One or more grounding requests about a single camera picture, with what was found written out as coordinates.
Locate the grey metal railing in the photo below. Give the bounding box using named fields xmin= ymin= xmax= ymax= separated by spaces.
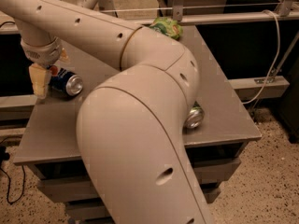
xmin=0 ymin=0 xmax=299 ymax=35

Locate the black floor cable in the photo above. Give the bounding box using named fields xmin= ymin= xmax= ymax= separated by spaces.
xmin=0 ymin=135 xmax=26 ymax=205

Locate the green chip bag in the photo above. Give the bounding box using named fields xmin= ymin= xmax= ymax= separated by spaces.
xmin=149 ymin=17 xmax=183 ymax=40

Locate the green soda can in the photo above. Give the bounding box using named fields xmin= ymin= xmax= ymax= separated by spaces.
xmin=184 ymin=102 xmax=205 ymax=129

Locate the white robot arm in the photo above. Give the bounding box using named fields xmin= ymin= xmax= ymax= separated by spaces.
xmin=0 ymin=0 xmax=214 ymax=224

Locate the blue pepsi can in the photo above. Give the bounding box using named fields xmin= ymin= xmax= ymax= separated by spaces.
xmin=49 ymin=65 xmax=83 ymax=96

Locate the white cable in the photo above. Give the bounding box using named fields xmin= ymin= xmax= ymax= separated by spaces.
xmin=241 ymin=9 xmax=281 ymax=105

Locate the grey drawer cabinet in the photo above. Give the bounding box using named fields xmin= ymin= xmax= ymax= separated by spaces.
xmin=14 ymin=26 xmax=260 ymax=217

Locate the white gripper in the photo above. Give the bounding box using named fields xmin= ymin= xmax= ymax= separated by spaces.
xmin=21 ymin=38 xmax=70 ymax=99

